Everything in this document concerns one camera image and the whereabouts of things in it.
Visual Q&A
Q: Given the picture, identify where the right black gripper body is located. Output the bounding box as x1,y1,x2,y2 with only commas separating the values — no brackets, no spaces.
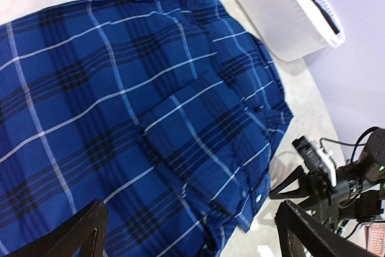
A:
306,166,384,224

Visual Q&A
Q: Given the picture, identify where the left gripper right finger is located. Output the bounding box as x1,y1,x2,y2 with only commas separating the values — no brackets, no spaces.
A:
275,200,364,256

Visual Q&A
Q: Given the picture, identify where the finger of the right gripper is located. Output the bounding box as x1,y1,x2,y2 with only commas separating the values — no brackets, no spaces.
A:
269,166,312,200

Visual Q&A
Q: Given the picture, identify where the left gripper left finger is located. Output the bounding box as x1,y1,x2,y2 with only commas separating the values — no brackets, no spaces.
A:
13,200,108,256

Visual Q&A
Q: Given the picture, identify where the blue plaid shirt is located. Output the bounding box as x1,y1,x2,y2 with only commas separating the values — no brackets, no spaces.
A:
1,0,293,256

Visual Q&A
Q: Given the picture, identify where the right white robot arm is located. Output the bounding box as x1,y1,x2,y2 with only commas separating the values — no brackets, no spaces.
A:
269,127,384,230

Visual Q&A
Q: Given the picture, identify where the white laundry basket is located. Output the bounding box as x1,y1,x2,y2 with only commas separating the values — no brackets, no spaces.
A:
237,0,346,62

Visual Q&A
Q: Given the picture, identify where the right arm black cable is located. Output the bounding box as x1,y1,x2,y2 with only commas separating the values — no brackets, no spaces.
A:
318,126,385,164

